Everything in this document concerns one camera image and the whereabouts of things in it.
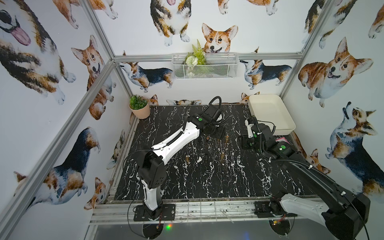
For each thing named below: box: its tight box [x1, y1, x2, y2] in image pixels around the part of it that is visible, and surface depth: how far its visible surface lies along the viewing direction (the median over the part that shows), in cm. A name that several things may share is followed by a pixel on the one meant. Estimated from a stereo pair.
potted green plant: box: [128, 95, 151, 119], surface depth 106 cm
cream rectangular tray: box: [248, 94, 296, 136], surface depth 119 cm
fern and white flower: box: [182, 39, 207, 77], surface depth 85 cm
